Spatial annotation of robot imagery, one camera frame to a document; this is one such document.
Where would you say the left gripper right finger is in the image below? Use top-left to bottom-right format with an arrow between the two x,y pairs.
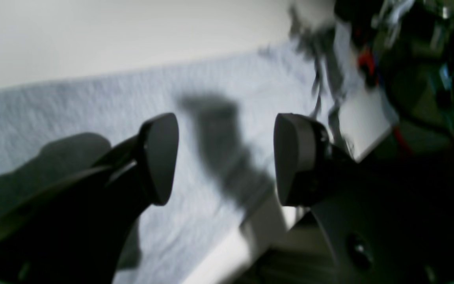
273,113 -> 454,284

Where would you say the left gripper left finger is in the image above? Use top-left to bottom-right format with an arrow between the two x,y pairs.
0,113 -> 179,284

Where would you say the light grey T-shirt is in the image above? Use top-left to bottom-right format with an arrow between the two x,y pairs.
0,35 -> 354,284

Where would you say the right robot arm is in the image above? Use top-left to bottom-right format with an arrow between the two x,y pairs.
334,0 -> 454,158

